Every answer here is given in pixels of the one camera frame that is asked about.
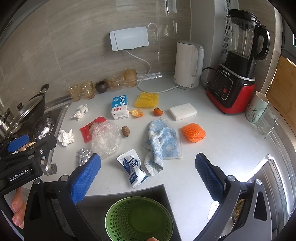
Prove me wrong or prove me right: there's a person's left hand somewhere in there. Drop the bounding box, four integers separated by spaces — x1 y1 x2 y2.
11 188 26 229

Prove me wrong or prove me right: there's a clear plastic bag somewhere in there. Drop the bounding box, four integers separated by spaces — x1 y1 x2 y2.
91 121 121 160

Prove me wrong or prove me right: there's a dark brown clay cup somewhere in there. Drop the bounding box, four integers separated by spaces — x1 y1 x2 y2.
95 79 108 94

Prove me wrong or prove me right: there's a gas stove top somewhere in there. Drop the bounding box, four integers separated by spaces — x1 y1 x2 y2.
12 104 70 176

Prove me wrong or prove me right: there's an orange peel piece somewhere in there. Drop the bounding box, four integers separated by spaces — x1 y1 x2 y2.
129 109 144 118

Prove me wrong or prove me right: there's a yellow foam fruit net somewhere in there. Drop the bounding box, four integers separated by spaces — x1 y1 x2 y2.
134 92 159 108

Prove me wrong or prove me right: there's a wooden cutting board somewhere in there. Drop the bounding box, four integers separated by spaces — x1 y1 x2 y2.
267 56 296 134

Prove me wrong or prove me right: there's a blue white milk carton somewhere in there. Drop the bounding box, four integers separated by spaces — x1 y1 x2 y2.
111 95 130 120

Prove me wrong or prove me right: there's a white green mug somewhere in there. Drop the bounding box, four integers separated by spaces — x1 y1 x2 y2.
245 91 269 123

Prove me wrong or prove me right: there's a white electric kettle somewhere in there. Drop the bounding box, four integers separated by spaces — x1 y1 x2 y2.
174 40 205 90

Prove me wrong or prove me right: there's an orange foam fruit net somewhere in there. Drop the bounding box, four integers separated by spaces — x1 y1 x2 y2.
181 123 206 143

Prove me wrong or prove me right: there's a white power cable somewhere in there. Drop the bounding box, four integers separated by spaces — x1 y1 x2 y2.
125 22 179 93

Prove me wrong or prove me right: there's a blue white towel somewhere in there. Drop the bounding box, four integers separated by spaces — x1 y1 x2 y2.
142 118 183 176

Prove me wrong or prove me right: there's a clear glass cup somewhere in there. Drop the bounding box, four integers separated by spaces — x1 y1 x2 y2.
256 104 278 139

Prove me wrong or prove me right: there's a white tissue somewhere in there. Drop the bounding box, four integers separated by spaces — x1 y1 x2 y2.
71 104 89 121
58 129 75 147

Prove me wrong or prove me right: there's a red black blender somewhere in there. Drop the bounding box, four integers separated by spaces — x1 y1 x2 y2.
206 9 270 114

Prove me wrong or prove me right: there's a small orange fruit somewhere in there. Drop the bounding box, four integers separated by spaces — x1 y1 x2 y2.
153 108 163 116

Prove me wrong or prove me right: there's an amber glass cup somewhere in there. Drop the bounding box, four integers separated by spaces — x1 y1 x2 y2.
123 69 137 87
81 81 94 99
108 75 126 91
68 84 81 102

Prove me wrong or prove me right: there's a white wall box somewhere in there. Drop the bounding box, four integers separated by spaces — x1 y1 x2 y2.
109 27 149 52

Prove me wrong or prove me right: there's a brown nut shell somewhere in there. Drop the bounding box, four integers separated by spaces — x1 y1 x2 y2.
121 126 130 137

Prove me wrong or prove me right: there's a blue white wrapper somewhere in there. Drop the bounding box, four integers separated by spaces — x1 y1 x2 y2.
116 149 148 188

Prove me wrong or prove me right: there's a black wok with lid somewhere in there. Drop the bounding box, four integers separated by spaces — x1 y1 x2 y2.
1 84 49 141

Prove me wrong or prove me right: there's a green perforated trash basket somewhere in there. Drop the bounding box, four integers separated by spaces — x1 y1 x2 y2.
105 196 174 240

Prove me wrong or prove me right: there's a red snack wrapper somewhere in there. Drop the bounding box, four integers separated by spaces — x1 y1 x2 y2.
80 117 106 143

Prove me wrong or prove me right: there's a white sponge block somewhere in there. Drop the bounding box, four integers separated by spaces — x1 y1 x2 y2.
169 103 197 121

